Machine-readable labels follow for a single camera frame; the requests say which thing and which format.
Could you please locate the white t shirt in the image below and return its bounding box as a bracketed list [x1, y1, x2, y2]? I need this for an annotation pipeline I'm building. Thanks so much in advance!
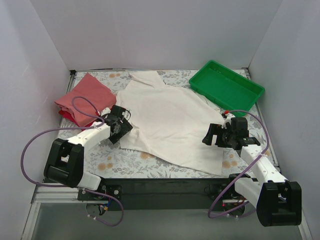
[116, 71, 224, 176]

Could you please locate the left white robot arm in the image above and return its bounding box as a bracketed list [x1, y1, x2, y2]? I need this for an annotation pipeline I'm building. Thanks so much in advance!
[44, 105, 133, 200]

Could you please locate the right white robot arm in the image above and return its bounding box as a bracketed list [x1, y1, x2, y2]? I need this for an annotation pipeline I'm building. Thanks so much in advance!
[202, 116, 302, 227]

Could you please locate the folded pink t shirt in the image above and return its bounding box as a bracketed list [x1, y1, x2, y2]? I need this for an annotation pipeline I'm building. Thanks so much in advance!
[54, 73, 116, 127]

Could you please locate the green plastic tray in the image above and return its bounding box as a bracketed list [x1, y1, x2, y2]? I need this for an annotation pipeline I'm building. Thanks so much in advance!
[189, 60, 265, 117]

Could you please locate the folded red t shirt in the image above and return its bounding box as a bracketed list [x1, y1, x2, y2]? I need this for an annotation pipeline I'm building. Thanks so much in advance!
[58, 109, 78, 125]

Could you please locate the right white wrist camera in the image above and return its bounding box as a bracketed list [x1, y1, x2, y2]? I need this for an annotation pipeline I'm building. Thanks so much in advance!
[222, 110, 235, 129]

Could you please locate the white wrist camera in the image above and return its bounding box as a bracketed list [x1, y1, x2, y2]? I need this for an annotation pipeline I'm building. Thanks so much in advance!
[100, 107, 111, 118]
[222, 110, 235, 129]

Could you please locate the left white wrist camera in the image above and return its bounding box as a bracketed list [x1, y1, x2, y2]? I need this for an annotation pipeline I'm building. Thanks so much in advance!
[100, 107, 111, 118]

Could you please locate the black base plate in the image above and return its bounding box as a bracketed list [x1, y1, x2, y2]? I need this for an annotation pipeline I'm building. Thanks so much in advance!
[77, 177, 257, 211]

